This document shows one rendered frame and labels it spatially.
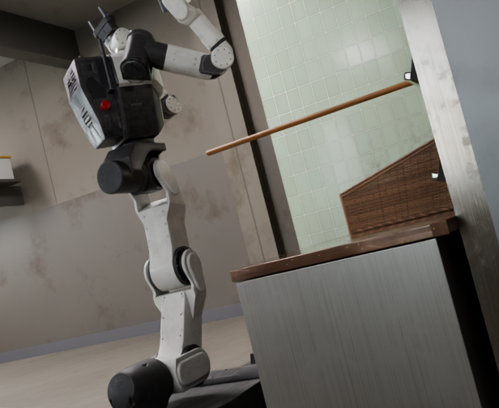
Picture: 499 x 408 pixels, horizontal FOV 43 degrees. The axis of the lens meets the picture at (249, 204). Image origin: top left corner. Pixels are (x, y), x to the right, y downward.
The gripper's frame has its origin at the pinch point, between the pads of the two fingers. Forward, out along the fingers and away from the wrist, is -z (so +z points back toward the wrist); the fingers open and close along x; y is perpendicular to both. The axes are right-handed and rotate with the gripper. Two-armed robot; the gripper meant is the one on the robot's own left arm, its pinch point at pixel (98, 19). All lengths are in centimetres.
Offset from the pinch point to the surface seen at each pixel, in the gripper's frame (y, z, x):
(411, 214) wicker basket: 3, 144, 54
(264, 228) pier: -283, 78, -160
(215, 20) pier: -308, -101, -81
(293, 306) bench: 85, 144, 45
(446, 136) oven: 66, 134, 94
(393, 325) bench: 85, 161, 63
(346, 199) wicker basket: 3, 126, 39
